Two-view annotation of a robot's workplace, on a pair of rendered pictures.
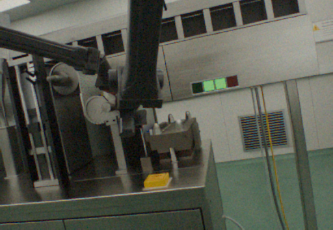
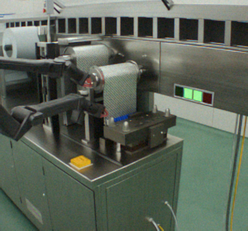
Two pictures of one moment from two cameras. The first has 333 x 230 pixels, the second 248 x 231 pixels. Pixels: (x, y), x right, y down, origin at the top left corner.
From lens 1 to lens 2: 0.91 m
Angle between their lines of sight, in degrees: 37
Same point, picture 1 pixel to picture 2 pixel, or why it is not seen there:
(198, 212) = (92, 193)
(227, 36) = (213, 53)
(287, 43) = not seen: outside the picture
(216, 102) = not seen: outside the picture
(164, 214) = (78, 183)
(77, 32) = (105, 10)
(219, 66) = (200, 79)
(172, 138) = (115, 134)
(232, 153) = not seen: outside the picture
